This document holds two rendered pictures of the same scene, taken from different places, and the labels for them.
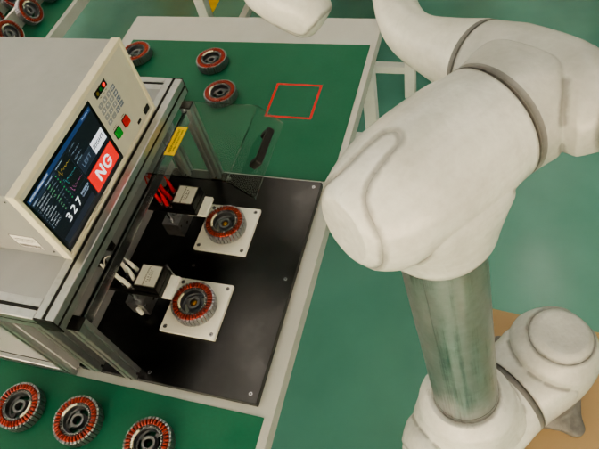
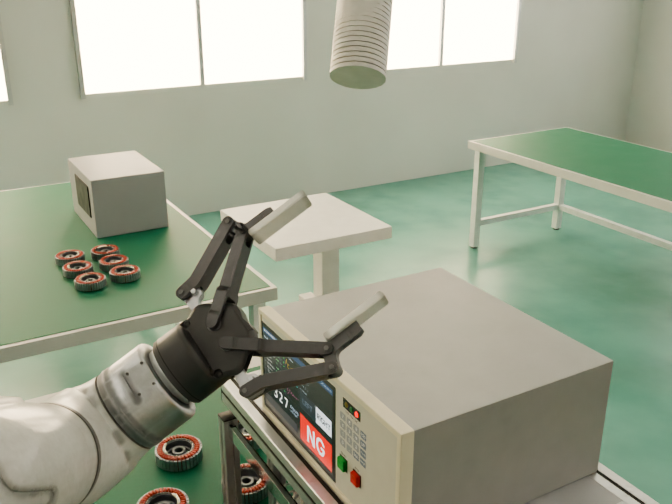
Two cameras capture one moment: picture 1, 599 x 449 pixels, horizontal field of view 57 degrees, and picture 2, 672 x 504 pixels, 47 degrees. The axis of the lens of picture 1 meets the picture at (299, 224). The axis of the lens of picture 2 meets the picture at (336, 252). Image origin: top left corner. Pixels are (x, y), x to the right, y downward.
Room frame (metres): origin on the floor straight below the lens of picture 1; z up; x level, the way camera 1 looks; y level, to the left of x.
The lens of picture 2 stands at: (1.46, -0.49, 1.88)
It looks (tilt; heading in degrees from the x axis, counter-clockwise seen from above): 21 degrees down; 122
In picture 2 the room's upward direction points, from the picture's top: straight up
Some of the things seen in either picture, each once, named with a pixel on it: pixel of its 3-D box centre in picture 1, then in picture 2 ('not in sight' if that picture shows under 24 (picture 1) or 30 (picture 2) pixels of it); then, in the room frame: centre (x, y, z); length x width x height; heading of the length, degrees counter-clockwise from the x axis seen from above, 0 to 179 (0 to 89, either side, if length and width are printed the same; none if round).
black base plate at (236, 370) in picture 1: (209, 269); not in sight; (0.84, 0.26, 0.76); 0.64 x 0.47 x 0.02; 152
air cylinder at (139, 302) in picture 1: (143, 295); not in sight; (0.80, 0.43, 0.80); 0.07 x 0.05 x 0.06; 152
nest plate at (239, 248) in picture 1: (227, 229); not in sight; (0.94, 0.19, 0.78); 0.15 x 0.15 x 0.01; 62
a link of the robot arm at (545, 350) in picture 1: (546, 359); not in sight; (0.31, -0.36, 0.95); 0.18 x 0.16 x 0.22; 112
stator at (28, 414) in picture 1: (20, 406); not in sight; (0.61, 0.77, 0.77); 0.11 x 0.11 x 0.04
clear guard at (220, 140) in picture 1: (205, 146); not in sight; (1.01, 0.17, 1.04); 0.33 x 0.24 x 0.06; 62
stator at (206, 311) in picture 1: (193, 303); not in sight; (0.73, 0.31, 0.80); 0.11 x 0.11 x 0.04
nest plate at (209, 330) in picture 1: (197, 307); not in sight; (0.73, 0.31, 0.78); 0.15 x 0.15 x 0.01; 62
